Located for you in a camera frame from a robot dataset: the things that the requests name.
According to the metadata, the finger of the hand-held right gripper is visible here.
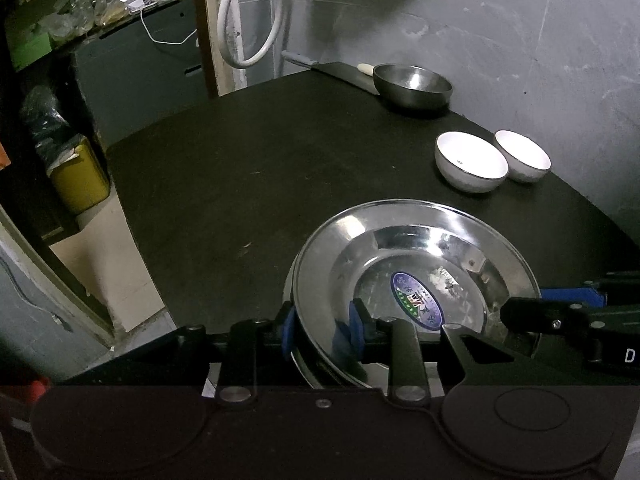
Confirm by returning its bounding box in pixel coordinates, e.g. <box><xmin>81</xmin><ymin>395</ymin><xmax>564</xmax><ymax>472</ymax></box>
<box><xmin>541</xmin><ymin>271</ymin><xmax>640</xmax><ymax>308</ymax></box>
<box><xmin>500</xmin><ymin>297</ymin><xmax>607</xmax><ymax>350</ymax></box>

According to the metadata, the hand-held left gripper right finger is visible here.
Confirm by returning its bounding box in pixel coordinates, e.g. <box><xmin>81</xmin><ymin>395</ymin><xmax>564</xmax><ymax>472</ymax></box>
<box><xmin>349</xmin><ymin>299</ymin><xmax>522</xmax><ymax>405</ymax></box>

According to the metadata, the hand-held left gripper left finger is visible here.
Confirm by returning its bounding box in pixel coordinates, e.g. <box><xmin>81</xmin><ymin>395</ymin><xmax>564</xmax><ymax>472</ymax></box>
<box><xmin>125</xmin><ymin>306</ymin><xmax>302</xmax><ymax>405</ymax></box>

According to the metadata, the plain steel plate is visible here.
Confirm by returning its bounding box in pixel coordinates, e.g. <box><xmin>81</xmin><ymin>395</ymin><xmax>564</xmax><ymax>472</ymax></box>
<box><xmin>283</xmin><ymin>252</ymin><xmax>361</xmax><ymax>392</ymax></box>

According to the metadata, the steel plate with oval sticker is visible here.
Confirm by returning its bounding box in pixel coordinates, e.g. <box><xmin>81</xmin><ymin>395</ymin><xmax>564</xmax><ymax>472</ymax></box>
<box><xmin>292</xmin><ymin>199</ymin><xmax>543</xmax><ymax>391</ymax></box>

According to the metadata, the white ceramic bowl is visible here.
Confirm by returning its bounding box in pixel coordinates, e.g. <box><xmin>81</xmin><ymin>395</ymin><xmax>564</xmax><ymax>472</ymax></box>
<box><xmin>494</xmin><ymin>130</ymin><xmax>552</xmax><ymax>184</ymax></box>
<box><xmin>434</xmin><ymin>131</ymin><xmax>510</xmax><ymax>194</ymax></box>

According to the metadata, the beige cardboard sheet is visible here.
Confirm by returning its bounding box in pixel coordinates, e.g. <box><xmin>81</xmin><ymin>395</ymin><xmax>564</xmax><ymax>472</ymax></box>
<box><xmin>47</xmin><ymin>184</ymin><xmax>167</xmax><ymax>334</ymax></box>

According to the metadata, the steel bowl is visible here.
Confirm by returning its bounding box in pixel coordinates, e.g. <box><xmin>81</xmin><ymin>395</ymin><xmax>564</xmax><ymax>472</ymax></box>
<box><xmin>372</xmin><ymin>62</ymin><xmax>454</xmax><ymax>112</ymax></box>

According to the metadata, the yellow bin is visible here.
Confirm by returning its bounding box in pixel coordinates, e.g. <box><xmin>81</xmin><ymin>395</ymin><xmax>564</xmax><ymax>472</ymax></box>
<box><xmin>49</xmin><ymin>135</ymin><xmax>111</xmax><ymax>216</ymax></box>

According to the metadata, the dark grey cabinet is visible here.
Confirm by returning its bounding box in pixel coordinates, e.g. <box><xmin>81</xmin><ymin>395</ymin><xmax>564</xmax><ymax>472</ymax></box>
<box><xmin>69</xmin><ymin>0</ymin><xmax>211</xmax><ymax>150</ymax></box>

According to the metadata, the black plastic bag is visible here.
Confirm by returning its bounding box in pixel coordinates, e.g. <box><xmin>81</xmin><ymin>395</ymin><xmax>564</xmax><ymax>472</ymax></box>
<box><xmin>20</xmin><ymin>85</ymin><xmax>72</xmax><ymax>163</ymax></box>

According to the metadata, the green box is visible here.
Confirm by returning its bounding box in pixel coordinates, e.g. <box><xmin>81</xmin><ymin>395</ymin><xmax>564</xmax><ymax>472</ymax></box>
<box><xmin>9</xmin><ymin>22</ymin><xmax>57</xmax><ymax>72</ymax></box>

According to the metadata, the black cleaver with grey handle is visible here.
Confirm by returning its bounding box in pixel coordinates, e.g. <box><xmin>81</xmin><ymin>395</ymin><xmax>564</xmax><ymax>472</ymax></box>
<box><xmin>281</xmin><ymin>50</ymin><xmax>383</xmax><ymax>97</ymax></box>

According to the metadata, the grey wall cable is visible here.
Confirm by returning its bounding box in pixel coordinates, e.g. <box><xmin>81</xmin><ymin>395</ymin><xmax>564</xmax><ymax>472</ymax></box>
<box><xmin>0</xmin><ymin>255</ymin><xmax>76</xmax><ymax>334</ymax></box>

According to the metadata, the white hose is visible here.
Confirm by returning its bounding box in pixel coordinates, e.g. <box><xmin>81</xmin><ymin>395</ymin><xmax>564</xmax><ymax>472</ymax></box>
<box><xmin>217</xmin><ymin>0</ymin><xmax>287</xmax><ymax>69</ymax></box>

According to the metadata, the wooden door frame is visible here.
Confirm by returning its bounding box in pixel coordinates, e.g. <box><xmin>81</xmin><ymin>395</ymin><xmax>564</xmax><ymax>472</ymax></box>
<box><xmin>190</xmin><ymin>0</ymin><xmax>223</xmax><ymax>99</ymax></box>

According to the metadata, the thin white cable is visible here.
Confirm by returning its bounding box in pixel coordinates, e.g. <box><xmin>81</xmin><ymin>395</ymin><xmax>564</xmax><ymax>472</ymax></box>
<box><xmin>139</xmin><ymin>9</ymin><xmax>199</xmax><ymax>47</ymax></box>

